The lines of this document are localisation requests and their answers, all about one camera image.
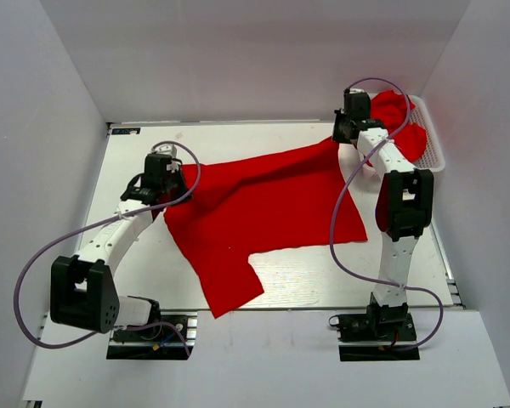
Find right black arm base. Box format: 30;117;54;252
328;312;420;363

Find red t shirts pile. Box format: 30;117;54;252
371;90;428;162

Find red t shirt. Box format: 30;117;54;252
164;139;367;318

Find white plastic basket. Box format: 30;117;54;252
408;95;445;173

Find blue table label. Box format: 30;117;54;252
111;127;141;135

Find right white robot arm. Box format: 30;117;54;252
331;88;434;339

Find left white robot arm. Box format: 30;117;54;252
50;144;189;339

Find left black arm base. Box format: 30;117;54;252
106;311;197;361

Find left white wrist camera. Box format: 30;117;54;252
150;143;182;173

